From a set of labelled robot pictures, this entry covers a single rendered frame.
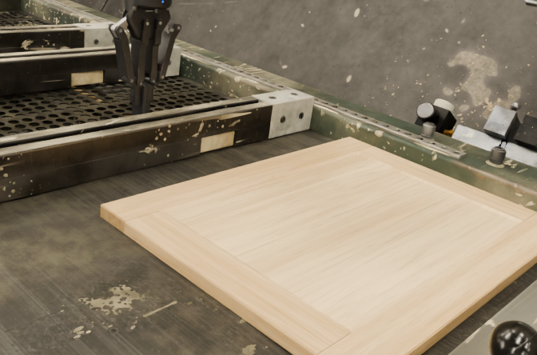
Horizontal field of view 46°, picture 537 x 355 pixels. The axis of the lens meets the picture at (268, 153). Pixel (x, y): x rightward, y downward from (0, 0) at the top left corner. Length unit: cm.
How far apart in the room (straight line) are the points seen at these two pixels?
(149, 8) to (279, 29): 173
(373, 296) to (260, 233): 18
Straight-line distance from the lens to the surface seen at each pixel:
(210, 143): 112
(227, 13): 293
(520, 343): 50
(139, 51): 104
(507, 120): 131
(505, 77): 223
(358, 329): 69
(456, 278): 83
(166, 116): 108
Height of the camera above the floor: 194
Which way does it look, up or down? 52 degrees down
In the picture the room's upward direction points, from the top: 56 degrees counter-clockwise
